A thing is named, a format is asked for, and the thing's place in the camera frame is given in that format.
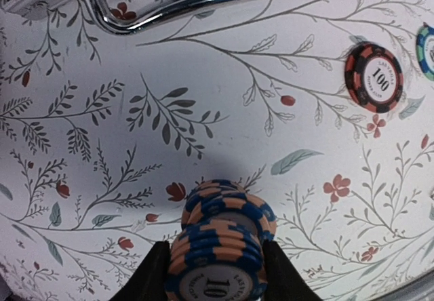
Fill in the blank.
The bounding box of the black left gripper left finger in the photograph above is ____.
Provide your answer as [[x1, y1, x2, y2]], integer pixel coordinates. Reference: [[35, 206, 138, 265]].
[[111, 241, 170, 301]]

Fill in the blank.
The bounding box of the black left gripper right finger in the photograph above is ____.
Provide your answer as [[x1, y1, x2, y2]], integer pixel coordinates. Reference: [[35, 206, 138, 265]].
[[262, 241, 321, 301]]

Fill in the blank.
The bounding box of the red black 100 chip stack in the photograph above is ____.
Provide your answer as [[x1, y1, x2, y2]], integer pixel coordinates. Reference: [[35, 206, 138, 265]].
[[344, 41, 404, 113]]

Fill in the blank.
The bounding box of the blue green 50 chip stack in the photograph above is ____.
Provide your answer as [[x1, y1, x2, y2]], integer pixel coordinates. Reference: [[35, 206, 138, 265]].
[[416, 23, 433, 81]]

